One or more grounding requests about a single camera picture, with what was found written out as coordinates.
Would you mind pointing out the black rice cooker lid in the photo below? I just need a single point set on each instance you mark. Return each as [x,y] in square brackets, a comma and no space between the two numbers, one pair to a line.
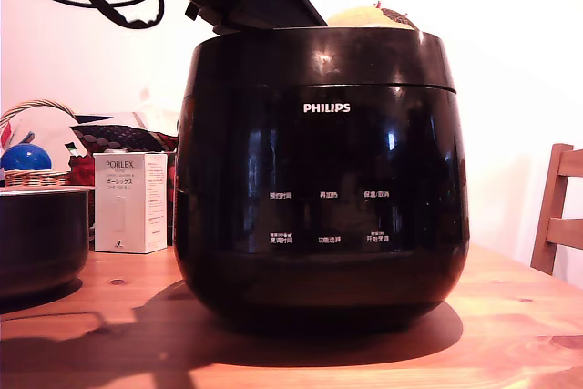
[282,58]

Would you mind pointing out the black Philips rice cooker body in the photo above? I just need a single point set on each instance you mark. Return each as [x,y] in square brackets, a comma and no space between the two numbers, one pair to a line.
[319,270]

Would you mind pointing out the tan domed hat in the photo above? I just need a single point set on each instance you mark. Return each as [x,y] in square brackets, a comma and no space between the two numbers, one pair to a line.
[360,19]

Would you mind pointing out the white folded paper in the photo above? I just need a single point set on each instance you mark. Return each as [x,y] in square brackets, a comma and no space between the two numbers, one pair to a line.
[159,111]

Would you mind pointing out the dark dotted fabric bag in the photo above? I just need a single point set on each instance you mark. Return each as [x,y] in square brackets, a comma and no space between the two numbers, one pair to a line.
[120,134]

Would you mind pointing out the red knitted cloth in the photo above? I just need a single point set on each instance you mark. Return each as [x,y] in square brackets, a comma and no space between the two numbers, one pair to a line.
[81,172]

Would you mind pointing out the white Porlex box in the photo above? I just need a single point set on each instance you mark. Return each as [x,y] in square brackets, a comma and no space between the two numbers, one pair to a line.
[125,207]

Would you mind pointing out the blue ball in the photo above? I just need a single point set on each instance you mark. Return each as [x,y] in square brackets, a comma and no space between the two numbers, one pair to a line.
[25,157]

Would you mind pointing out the woven wicker basket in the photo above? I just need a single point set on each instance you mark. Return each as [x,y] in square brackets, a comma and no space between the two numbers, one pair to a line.
[34,177]

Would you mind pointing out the black inner cooking pot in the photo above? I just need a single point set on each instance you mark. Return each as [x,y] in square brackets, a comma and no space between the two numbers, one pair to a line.
[41,243]

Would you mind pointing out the wooden chair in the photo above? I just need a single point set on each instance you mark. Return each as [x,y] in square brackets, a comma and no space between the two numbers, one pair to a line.
[552,207]

